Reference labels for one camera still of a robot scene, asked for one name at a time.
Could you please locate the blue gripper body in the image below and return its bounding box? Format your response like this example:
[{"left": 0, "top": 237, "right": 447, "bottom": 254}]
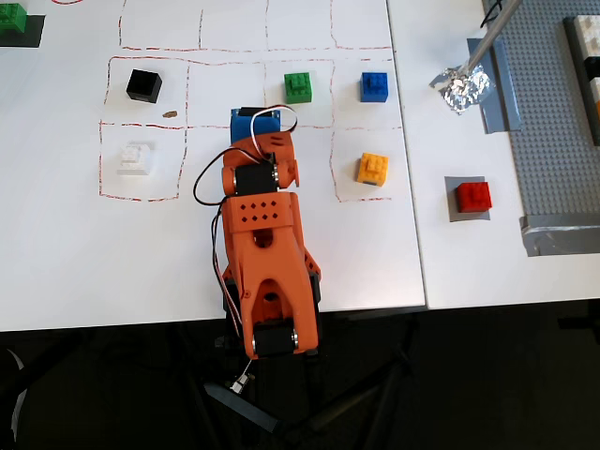
[{"left": 229, "top": 107, "right": 287, "bottom": 144}]

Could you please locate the red lego block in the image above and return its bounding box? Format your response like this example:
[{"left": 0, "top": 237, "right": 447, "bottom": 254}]
[{"left": 456, "top": 181, "right": 493, "bottom": 215}]

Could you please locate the green lego block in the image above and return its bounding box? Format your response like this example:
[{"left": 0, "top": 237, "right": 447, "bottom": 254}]
[
  {"left": 0, "top": 2, "right": 27, "bottom": 37},
  {"left": 283, "top": 71, "right": 314, "bottom": 105}
]

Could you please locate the black lego block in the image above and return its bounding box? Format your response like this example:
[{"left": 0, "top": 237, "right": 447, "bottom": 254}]
[{"left": 126, "top": 68, "right": 163, "bottom": 104}]

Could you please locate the white lego block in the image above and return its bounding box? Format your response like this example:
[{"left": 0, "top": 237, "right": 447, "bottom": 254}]
[{"left": 115, "top": 142, "right": 156, "bottom": 177}]

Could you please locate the orange lego block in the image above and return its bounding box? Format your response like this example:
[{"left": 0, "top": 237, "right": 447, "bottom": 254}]
[{"left": 355, "top": 152, "right": 390, "bottom": 187}]

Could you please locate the blue lego block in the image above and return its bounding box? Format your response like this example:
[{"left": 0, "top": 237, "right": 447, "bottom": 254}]
[{"left": 359, "top": 71, "right": 390, "bottom": 103}]

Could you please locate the grey square tape marker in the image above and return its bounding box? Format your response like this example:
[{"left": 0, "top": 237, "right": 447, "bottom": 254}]
[{"left": 443, "top": 175, "right": 493, "bottom": 223}]

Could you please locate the black square tape marker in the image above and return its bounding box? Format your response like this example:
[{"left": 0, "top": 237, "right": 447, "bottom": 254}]
[{"left": 0, "top": 13, "right": 47, "bottom": 49}]

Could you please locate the crumpled aluminium foil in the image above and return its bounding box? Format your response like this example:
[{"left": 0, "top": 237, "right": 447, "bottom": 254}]
[{"left": 429, "top": 65, "right": 492, "bottom": 115}]

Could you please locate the grey tape strip under foil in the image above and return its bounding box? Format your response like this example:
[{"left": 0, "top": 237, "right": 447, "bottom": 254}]
[{"left": 467, "top": 37, "right": 524, "bottom": 135}]

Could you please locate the metal pole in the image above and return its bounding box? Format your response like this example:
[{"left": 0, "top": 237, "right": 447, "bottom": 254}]
[{"left": 461, "top": 0, "right": 524, "bottom": 77}]

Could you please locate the grey lego baseplate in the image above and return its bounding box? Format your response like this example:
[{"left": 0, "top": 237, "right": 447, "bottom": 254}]
[{"left": 482, "top": 0, "right": 600, "bottom": 221}]

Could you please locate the grey tape on baseplate corner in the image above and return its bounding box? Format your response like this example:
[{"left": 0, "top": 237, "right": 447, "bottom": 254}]
[{"left": 518, "top": 213, "right": 600, "bottom": 258}]

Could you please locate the black servo cable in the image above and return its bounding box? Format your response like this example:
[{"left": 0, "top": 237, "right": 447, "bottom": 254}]
[{"left": 193, "top": 144, "right": 238, "bottom": 245}]

